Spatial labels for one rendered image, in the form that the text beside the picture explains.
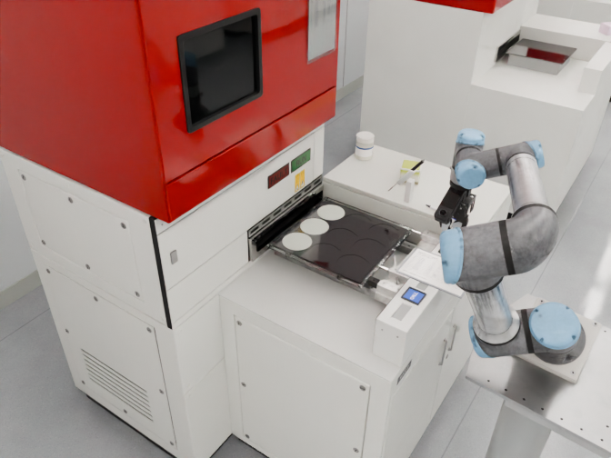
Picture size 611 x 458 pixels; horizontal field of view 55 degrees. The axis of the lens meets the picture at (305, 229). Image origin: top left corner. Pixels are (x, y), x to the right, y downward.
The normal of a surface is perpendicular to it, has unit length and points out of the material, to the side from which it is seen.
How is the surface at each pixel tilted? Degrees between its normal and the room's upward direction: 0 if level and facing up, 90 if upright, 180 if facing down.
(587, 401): 0
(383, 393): 90
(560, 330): 37
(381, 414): 90
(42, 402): 0
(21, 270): 90
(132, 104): 90
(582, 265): 0
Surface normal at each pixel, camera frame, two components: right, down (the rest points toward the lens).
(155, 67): 0.83, 0.33
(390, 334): -0.56, 0.47
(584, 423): 0.01, -0.81
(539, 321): -0.26, -0.34
